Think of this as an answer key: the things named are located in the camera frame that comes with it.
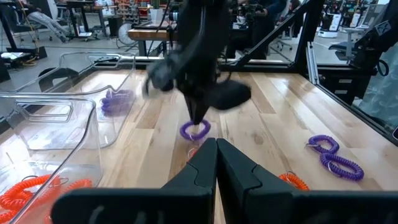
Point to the black desk frame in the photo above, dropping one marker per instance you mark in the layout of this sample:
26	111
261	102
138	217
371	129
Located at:
7	28

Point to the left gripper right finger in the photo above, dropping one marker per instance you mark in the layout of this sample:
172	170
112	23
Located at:
295	208

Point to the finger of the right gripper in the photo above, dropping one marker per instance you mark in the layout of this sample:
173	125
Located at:
193	109
202	112

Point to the white machine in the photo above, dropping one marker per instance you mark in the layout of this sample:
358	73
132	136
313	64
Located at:
332	25

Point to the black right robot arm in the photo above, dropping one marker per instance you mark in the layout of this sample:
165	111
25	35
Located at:
202	28

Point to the person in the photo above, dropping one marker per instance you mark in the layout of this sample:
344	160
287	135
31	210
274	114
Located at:
261	18
46	21

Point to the white pot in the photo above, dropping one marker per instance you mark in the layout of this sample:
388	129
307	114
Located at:
156	15

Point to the round pale fan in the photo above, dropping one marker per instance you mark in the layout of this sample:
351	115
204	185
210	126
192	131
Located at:
126	34

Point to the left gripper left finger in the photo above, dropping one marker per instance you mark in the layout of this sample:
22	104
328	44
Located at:
140	208

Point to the clear plastic bin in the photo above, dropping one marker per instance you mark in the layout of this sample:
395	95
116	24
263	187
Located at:
93	77
46	140

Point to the grey office chair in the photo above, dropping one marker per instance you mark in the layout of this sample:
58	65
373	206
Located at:
342	46

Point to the black drawer cabinet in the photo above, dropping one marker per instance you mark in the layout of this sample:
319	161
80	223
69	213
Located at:
342	90

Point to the wooden table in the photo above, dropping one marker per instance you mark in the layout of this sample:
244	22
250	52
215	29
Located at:
146	34

